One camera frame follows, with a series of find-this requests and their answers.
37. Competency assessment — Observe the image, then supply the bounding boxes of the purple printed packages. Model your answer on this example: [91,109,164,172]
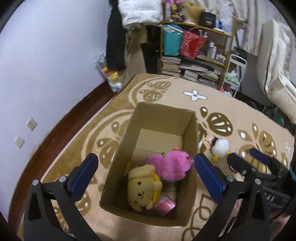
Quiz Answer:
[163,0,183,22]

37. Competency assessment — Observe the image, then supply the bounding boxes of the white fluffy plush toy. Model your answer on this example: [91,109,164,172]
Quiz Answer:
[198,136,232,162]

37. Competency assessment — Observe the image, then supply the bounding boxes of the dark hanging garment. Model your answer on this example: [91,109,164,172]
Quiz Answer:
[145,25,162,75]

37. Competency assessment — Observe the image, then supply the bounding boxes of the beige brown patterned blanket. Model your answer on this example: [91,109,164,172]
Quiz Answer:
[18,73,295,241]

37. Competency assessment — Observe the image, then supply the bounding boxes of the pink tissue packet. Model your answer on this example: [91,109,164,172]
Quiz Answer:
[154,195,177,217]

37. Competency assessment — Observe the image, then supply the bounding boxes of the white plastic bag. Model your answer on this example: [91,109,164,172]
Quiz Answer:
[217,2,234,35]

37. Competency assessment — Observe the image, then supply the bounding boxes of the dark green round base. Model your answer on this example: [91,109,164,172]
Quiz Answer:
[265,105,286,127]

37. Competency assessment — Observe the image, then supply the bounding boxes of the clear bag of toys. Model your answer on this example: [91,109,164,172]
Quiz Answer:
[96,52,124,93]

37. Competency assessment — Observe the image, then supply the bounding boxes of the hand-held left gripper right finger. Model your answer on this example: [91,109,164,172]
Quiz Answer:
[192,153,271,241]

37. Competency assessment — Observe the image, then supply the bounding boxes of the red patterned bag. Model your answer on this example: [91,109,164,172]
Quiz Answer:
[180,28,207,59]

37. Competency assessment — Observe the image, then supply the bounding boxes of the yellow dog plush toy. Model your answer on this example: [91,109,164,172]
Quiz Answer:
[126,164,163,212]

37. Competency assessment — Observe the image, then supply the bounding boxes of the white metal cart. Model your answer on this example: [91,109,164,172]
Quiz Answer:
[221,54,247,98]

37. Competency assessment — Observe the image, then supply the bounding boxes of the beige hanging coat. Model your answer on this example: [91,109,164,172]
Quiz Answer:
[125,29,148,81]

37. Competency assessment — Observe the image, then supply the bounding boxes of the pink fluffy plush toy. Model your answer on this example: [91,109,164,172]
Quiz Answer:
[146,150,194,182]

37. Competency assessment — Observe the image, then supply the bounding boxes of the blonde wig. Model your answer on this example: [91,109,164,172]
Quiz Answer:
[180,1,202,25]

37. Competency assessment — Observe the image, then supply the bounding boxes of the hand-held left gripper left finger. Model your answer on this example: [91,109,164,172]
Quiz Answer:
[23,153,102,241]

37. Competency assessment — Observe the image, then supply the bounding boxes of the black hanging coat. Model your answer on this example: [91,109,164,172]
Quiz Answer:
[106,0,127,71]

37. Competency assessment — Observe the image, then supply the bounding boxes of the wooden shelf rack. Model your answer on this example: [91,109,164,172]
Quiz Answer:
[159,16,237,91]

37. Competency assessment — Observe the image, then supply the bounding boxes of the light patterned curtain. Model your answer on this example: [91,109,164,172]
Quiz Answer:
[203,0,285,56]

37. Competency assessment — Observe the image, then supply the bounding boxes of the group of cosmetic bottles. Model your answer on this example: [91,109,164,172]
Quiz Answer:
[207,41,227,63]

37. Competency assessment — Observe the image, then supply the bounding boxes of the white puffer jacket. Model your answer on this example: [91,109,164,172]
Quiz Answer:
[118,0,163,29]

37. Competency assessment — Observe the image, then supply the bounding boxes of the teal storage bag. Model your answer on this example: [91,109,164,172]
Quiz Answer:
[162,24,184,57]

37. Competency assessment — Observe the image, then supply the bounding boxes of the black cardboard gift box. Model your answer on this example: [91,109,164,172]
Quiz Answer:
[199,11,219,29]

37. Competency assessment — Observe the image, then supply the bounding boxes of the white padded chair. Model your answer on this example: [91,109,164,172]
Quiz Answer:
[257,20,296,123]

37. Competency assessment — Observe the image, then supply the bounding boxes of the stack of books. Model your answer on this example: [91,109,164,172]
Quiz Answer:
[161,56,222,90]

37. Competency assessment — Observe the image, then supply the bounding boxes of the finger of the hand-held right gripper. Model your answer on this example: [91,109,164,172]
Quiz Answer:
[227,153,262,183]
[250,148,289,176]

